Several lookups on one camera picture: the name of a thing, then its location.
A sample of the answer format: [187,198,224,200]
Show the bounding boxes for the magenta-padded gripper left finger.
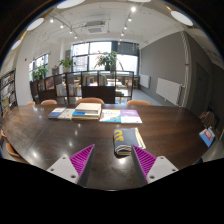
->
[45,143,96,188]

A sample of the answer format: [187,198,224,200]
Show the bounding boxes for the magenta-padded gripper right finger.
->
[131,144,181,187]

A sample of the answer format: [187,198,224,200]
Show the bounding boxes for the yellowish book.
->
[71,115,101,121]

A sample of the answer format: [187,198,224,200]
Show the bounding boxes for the white thin book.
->
[58,108,76,121]

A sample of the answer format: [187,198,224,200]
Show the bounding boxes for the blue-covered book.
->
[72,110,101,119]

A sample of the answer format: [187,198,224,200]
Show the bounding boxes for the dark blue book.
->
[47,106,67,120]

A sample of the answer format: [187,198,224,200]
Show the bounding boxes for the purple and white book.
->
[119,109,144,125]

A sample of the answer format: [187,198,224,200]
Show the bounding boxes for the blue and red magazine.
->
[198,126,216,148]

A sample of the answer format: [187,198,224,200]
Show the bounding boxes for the large white radiator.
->
[155,77,183,106]

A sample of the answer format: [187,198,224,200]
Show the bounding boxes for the dark open shelf unit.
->
[29,69,135,105]

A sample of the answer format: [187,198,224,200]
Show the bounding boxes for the small white radiator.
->
[138,73,152,90]

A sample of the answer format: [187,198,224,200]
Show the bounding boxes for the small potted plant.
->
[32,64,50,81]

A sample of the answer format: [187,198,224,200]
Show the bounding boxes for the medium potted plant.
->
[58,55,75,73]

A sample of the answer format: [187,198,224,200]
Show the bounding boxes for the large leafy potted plant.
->
[94,50,119,71]

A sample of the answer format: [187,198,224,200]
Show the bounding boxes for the ceiling air conditioner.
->
[82,20,110,36]

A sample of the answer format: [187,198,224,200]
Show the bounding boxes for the ceiling lights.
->
[10,0,195,52]

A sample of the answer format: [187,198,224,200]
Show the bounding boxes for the tall wall bookshelf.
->
[0,68,18,113]

